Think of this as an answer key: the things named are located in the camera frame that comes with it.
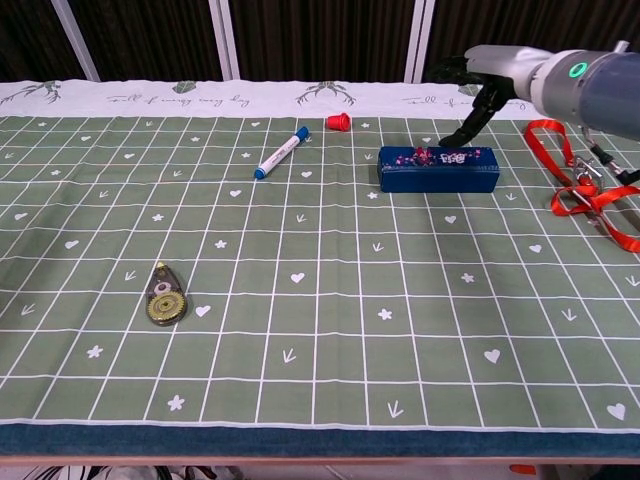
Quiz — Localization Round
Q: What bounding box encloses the blue glasses case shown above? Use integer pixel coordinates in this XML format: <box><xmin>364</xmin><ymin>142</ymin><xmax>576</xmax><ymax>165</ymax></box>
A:
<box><xmin>377</xmin><ymin>145</ymin><xmax>501</xmax><ymax>194</ymax></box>

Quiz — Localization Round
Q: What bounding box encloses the green grid tablecloth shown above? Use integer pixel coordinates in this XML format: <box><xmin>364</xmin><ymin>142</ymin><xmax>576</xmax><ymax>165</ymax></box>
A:
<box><xmin>0</xmin><ymin>78</ymin><xmax>640</xmax><ymax>457</ymax></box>

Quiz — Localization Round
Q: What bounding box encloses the orange lanyard with clip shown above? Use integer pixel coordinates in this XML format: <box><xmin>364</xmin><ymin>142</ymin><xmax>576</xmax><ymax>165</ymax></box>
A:
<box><xmin>523</xmin><ymin>119</ymin><xmax>640</xmax><ymax>254</ymax></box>

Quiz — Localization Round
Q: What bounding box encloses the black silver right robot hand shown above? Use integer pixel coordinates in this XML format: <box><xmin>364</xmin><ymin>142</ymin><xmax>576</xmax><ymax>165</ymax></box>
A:
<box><xmin>424</xmin><ymin>44</ymin><xmax>549</xmax><ymax>149</ymax></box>

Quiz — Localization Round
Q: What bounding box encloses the white blue marker pen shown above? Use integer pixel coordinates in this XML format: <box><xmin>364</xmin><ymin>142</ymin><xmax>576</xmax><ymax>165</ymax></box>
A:
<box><xmin>253</xmin><ymin>125</ymin><xmax>310</xmax><ymax>181</ymax></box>

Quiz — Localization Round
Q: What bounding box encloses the white partition post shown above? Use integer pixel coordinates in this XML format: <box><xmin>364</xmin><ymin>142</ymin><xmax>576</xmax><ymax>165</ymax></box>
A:
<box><xmin>403</xmin><ymin>0</ymin><xmax>435</xmax><ymax>84</ymax></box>
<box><xmin>49</xmin><ymin>0</ymin><xmax>101</xmax><ymax>82</ymax></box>
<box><xmin>208</xmin><ymin>0</ymin><xmax>240</xmax><ymax>81</ymax></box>

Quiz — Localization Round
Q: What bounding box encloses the olive correction tape dispenser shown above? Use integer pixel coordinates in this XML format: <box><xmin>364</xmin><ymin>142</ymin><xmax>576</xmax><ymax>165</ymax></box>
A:
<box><xmin>145</xmin><ymin>261</ymin><xmax>190</xmax><ymax>328</ymax></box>

